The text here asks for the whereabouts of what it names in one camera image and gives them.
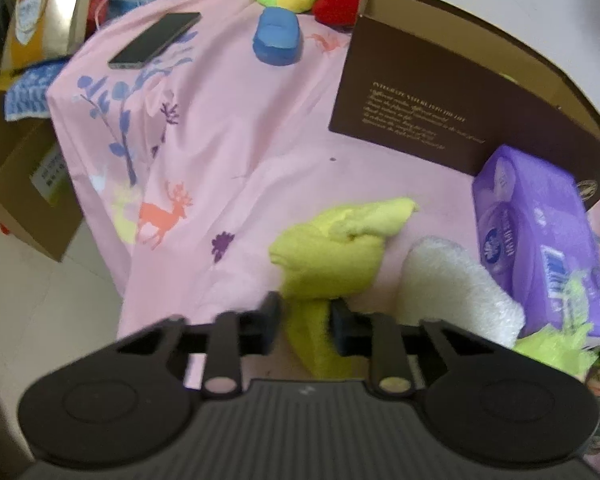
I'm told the white fluffy towel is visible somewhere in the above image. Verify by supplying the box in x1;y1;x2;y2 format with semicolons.
396;236;526;348

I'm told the yellow-green towel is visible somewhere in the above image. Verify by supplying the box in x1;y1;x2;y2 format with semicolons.
268;197;418;379

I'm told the neon green mesh sponge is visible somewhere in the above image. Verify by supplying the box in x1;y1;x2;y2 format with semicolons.
514;268;600;379

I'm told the pink patterned bedsheet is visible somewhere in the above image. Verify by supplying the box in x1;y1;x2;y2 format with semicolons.
45;0;600;466

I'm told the purple tissue pack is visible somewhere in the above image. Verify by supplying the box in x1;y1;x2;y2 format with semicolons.
472;145;600;346

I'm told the cardboard box on floor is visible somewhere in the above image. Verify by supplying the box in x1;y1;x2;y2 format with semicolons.
0;92;83;261

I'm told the brown cardboard box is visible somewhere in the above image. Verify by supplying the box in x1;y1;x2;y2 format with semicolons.
329;0;600;206

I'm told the blue slipper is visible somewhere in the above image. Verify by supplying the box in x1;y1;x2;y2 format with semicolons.
252;6;301;66

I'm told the black smartphone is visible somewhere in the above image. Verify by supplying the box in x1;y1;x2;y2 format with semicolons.
108;12;201;70

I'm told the blue white cloth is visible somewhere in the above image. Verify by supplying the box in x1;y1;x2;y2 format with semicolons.
4;58;69;122

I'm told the red plush toy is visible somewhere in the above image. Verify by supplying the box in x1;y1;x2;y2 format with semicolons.
312;0;360;28

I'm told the yellow white paper bag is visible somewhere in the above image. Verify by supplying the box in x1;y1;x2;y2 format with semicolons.
0;0;91;73

